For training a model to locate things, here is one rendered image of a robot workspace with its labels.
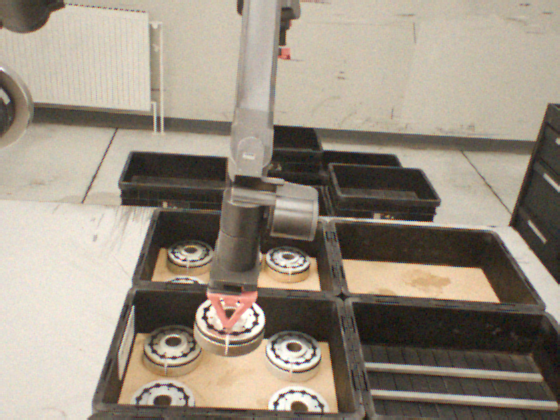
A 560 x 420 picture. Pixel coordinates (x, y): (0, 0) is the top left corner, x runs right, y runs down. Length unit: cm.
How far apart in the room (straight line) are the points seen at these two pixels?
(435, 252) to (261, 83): 78
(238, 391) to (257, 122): 50
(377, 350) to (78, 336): 64
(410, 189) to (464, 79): 189
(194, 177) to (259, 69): 170
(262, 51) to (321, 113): 341
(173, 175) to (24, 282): 109
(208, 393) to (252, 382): 8
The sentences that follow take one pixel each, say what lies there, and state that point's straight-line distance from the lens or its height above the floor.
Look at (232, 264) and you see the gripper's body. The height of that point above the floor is 116.
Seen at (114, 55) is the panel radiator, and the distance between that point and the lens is 411.
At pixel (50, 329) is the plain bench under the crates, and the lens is 147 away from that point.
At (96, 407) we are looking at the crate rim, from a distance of 97.
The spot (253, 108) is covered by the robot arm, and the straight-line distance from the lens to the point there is 85.
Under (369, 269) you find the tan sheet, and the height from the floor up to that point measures 83.
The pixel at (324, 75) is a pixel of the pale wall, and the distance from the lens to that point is 422.
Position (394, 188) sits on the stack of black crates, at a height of 50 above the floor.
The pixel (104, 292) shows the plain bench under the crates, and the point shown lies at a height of 70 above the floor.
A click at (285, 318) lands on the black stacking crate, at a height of 88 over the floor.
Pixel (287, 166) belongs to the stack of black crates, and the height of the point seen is 52.
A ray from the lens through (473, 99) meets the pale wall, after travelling 453.
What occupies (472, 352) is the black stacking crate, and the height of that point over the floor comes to 83.
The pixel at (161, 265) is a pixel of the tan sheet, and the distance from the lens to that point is 141.
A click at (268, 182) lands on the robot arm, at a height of 127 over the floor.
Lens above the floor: 163
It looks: 29 degrees down
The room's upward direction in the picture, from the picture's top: 6 degrees clockwise
